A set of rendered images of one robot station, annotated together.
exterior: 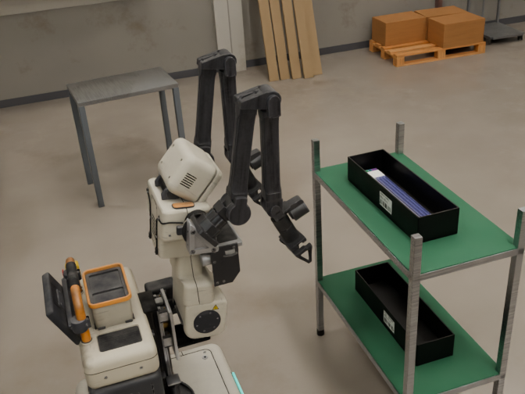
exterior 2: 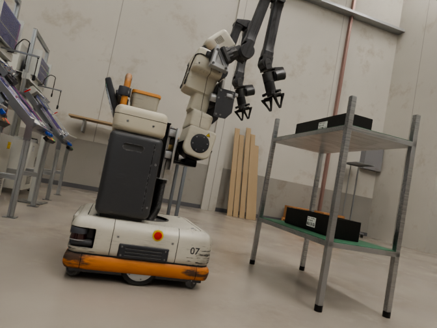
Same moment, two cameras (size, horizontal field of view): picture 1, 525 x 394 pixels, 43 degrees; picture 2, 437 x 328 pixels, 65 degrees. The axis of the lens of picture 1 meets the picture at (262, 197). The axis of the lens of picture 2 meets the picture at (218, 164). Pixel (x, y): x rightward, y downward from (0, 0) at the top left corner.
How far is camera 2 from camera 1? 1.80 m
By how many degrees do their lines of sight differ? 32
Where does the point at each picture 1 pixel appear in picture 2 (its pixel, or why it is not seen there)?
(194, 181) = (222, 42)
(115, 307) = (147, 99)
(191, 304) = (194, 123)
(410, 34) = not seen: hidden behind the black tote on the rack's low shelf
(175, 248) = (197, 83)
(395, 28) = not seen: hidden behind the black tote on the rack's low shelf
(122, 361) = (143, 113)
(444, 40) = not seen: hidden behind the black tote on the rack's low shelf
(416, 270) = (350, 120)
